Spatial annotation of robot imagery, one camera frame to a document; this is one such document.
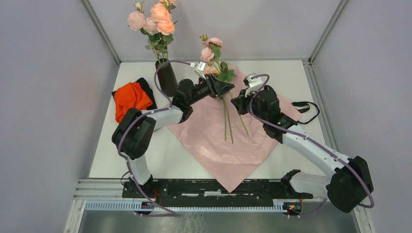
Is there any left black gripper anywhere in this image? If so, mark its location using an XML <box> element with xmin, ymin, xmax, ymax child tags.
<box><xmin>188</xmin><ymin>73</ymin><xmax>235</xmax><ymax>106</ymax></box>

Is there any black cylindrical vase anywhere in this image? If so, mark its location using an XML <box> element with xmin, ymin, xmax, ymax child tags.
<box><xmin>157</xmin><ymin>63</ymin><xmax>178</xmax><ymax>97</ymax></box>

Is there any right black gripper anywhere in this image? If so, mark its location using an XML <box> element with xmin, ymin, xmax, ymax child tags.
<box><xmin>231</xmin><ymin>87</ymin><xmax>267</xmax><ymax>124</ymax></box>

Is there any pink wrapping paper sheet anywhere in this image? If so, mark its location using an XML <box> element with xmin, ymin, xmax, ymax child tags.
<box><xmin>169</xmin><ymin>62</ymin><xmax>300</xmax><ymax>191</ymax></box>

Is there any white slotted cable duct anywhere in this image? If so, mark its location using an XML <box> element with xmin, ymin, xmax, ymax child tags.
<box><xmin>85</xmin><ymin>200</ymin><xmax>289</xmax><ymax>213</ymax></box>

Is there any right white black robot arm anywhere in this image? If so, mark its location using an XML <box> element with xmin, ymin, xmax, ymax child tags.
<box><xmin>231</xmin><ymin>86</ymin><xmax>375</xmax><ymax>213</ymax></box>

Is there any pink rose stem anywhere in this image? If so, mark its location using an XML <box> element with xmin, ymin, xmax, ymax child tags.
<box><xmin>200</xmin><ymin>34</ymin><xmax>236</xmax><ymax>144</ymax></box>
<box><xmin>229</xmin><ymin>92</ymin><xmax>249</xmax><ymax>136</ymax></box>
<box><xmin>127</xmin><ymin>0</ymin><xmax>161</xmax><ymax>63</ymax></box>
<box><xmin>149</xmin><ymin>0</ymin><xmax>177</xmax><ymax>64</ymax></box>

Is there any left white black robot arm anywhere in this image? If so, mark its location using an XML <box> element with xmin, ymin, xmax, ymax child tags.
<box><xmin>112</xmin><ymin>74</ymin><xmax>235</xmax><ymax>198</ymax></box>

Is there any pink rose stem in vase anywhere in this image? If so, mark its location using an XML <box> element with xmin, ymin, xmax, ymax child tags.
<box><xmin>149</xmin><ymin>0</ymin><xmax>177</xmax><ymax>64</ymax></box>

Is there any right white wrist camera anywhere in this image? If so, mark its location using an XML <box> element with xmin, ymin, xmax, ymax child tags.
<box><xmin>243</xmin><ymin>73</ymin><xmax>263</xmax><ymax>97</ymax></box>

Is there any orange cloth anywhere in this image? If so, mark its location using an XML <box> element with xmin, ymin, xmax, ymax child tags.
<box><xmin>113</xmin><ymin>82</ymin><xmax>153</xmax><ymax>123</ymax></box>

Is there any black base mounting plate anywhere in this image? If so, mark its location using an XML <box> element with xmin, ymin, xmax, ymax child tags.
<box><xmin>141</xmin><ymin>179</ymin><xmax>313</xmax><ymax>207</ymax></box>

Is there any black ribbon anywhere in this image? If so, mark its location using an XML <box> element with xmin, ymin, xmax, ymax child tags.
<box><xmin>292</xmin><ymin>101</ymin><xmax>321</xmax><ymax>125</ymax></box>

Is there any black cloth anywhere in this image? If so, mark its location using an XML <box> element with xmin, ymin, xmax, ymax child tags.
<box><xmin>111</xmin><ymin>78</ymin><xmax>157</xmax><ymax>110</ymax></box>

